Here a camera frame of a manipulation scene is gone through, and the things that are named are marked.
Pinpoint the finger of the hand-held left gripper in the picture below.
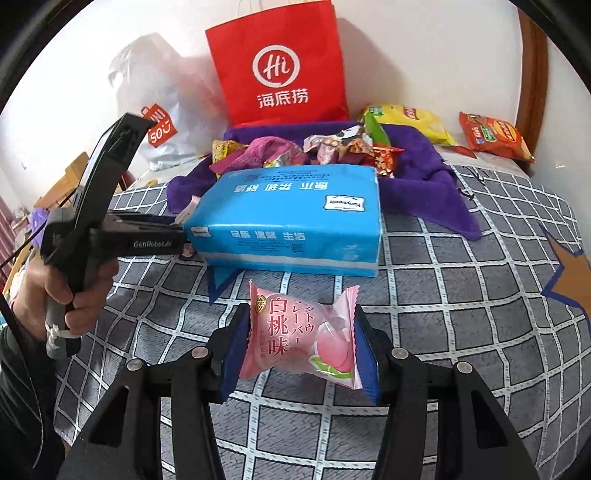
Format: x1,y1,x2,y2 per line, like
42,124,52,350
107,223,186,235
108,210,184,225

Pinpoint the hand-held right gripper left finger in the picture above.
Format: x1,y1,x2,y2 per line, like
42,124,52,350
55,302,252,480

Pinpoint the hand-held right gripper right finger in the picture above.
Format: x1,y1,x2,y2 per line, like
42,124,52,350
353,305,541,480

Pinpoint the pale pink snack packet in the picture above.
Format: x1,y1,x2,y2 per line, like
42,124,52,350
178,196,200,223

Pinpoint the pink peach snack packet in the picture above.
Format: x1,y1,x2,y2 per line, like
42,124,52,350
238,279,363,391

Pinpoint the yellow snack packet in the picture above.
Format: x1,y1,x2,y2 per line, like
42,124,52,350
211,141,250,174

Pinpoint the magenta snack packet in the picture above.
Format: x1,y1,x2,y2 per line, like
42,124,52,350
217,137,308,174

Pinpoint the small red snack packet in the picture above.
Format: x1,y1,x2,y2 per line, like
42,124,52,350
369,145,404,178

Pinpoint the pink panda snack packet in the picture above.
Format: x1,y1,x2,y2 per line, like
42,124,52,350
302,127,370,164

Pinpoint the green snack packet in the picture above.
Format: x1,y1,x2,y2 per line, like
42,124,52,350
365,113,393,148

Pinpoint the person's left forearm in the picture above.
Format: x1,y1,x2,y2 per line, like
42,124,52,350
0,300,65,480

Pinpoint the person's left hand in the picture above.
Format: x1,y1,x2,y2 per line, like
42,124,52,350
11,258,120,340

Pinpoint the grey checked bed sheet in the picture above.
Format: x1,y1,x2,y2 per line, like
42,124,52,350
46,161,591,480

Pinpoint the white plastic bag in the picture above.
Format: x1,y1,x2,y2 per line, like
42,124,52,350
108,34,232,171

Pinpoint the blue tissue pack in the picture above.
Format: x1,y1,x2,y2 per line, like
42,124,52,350
184,165,383,278

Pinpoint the purple towel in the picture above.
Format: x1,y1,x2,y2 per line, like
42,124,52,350
167,121,483,241

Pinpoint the red paper bag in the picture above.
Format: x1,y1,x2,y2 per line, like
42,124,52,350
204,0,351,127

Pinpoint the yellow chip bag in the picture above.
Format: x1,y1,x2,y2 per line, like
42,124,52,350
359,104,458,146

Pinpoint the red chip bag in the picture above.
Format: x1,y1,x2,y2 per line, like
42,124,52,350
458,112,536,163

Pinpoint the brown door frame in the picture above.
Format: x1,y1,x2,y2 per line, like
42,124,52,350
517,9,550,153

